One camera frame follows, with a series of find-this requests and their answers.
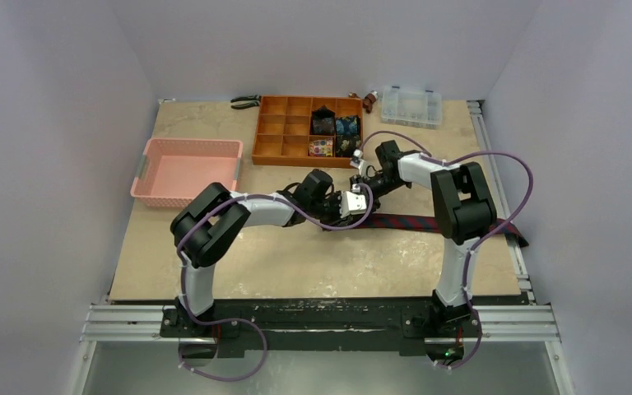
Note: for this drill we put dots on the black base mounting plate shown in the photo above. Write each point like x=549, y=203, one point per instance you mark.
x=407, y=326

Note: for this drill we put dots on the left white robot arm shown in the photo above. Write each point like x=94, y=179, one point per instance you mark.
x=207, y=227

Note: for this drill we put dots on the brown small tool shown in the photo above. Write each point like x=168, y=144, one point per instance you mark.
x=367, y=101

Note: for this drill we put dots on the dark rolled tie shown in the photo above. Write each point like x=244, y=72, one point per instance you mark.
x=323, y=122

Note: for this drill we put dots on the red navy striped tie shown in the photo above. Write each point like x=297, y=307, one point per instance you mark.
x=431, y=224

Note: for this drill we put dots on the pink plastic basket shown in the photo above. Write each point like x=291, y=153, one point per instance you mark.
x=173, y=171

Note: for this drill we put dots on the clear plastic organizer box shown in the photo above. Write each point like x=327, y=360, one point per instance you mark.
x=416, y=109

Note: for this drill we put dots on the orange compartment tray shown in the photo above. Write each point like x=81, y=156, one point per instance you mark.
x=283, y=130

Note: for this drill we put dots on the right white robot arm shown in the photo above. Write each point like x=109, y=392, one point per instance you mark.
x=463, y=208

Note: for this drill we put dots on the aluminium frame rail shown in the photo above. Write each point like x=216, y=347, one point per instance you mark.
x=511, y=321

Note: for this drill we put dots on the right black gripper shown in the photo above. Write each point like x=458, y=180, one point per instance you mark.
x=367, y=185

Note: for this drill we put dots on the black gold rolled tie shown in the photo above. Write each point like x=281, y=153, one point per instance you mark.
x=345, y=145

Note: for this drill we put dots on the black handled pliers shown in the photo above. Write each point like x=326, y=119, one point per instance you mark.
x=245, y=102

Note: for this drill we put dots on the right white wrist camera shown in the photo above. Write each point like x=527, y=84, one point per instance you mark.
x=363, y=168

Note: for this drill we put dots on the blue patterned rolled tie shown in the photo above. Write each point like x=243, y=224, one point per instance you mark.
x=348, y=126

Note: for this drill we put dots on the colourful dotted rolled tie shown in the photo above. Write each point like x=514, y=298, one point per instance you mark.
x=321, y=147

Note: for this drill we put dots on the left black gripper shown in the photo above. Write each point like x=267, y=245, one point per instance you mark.
x=336, y=220

